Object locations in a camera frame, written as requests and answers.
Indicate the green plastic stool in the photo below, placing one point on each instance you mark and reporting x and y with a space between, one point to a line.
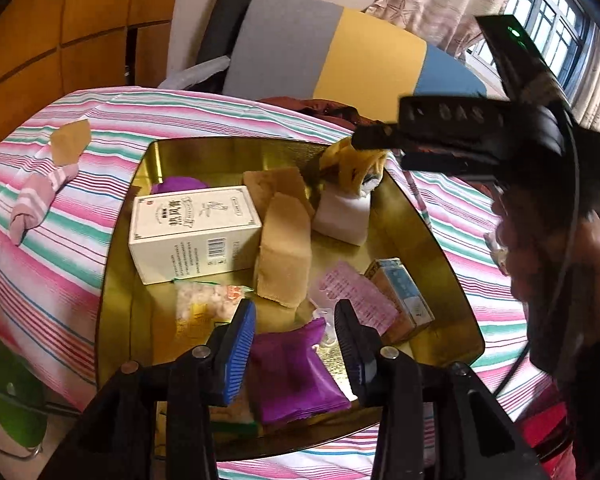
15 400

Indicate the wooden wardrobe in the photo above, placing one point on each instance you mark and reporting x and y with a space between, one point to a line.
55 25

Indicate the cream cardboard box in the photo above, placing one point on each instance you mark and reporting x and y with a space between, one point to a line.
190 240

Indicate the white plastic bag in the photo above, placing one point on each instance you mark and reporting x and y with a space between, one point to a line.
195 74

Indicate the window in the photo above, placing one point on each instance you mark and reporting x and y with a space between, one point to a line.
545 15

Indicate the striped blanket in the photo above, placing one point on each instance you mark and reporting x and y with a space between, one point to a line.
55 280

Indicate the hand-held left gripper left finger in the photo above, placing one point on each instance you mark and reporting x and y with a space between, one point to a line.
237 355

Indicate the small printed carton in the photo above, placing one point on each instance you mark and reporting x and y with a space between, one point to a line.
405 300

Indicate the tan cardboard piece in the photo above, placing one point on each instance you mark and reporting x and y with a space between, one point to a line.
70 140

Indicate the gold metal tray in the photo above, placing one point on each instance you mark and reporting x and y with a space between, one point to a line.
410 220

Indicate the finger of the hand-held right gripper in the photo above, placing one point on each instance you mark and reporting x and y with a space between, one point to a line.
455 165
455 120

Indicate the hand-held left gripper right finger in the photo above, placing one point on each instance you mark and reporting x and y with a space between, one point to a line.
352 355

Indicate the cracker snack packet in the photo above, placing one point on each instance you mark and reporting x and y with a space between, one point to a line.
200 305

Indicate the pink clear packet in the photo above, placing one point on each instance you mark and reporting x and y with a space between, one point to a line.
355 295

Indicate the red-brown cloth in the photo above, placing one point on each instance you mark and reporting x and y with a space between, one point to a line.
325 107

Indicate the purple snack packet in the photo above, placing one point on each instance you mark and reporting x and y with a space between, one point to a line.
290 375
177 185

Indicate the black rolled mat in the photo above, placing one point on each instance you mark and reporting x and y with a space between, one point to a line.
230 15

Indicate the red jacket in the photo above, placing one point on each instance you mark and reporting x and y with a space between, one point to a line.
545 435

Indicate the white sponge block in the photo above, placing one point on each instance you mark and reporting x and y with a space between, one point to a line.
340 220

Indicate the yellow sponge block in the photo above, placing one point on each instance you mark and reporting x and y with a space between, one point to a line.
282 255

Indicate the pink striped rolled cloth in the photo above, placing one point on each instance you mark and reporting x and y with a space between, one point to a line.
35 200

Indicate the person's right hand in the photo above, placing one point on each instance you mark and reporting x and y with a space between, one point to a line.
540 260

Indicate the yellow cloth toy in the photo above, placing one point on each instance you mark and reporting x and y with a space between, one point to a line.
350 165

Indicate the pale tan sponge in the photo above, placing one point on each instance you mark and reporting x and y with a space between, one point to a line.
265 182

